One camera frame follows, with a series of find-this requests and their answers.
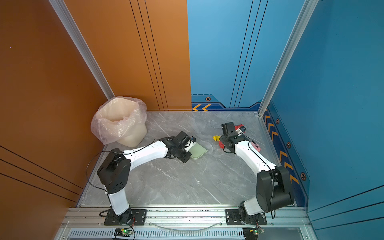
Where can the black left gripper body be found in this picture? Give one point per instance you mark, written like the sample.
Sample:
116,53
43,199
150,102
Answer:
183,155

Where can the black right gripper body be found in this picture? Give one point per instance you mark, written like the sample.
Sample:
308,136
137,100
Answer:
224,140

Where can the yellow paper ball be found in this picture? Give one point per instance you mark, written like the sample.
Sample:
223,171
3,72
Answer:
216,138

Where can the green dustpan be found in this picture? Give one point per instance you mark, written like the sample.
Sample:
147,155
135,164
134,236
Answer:
197,151

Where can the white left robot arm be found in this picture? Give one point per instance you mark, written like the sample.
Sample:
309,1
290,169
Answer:
115,170

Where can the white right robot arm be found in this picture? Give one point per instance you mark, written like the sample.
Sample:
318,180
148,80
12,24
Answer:
273,187

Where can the small pink crumpled paper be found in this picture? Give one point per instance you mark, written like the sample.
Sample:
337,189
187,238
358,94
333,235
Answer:
256,146

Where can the cream trash bin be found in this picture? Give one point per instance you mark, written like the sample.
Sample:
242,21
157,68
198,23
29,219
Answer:
129,126

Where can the clear plastic bin liner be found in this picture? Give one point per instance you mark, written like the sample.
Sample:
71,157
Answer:
117,120

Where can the right controller board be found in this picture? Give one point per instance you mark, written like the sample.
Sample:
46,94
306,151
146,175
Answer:
252,234

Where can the controller board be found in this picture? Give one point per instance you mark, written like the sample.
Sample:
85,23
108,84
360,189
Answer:
124,234
252,234

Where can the left controller board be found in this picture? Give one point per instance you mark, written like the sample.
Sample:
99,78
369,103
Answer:
124,234

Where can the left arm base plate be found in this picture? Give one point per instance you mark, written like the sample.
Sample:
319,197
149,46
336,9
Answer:
135,217

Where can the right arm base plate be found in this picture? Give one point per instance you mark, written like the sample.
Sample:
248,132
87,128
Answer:
240,217

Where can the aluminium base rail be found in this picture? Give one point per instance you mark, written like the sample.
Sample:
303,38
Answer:
185,223

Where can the aluminium corner post right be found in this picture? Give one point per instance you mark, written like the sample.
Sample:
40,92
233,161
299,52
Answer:
295,36

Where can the aluminium corner post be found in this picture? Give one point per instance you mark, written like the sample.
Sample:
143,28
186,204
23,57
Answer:
295,36
75,34

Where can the aluminium corner post left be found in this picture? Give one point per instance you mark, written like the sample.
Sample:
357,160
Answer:
75,34

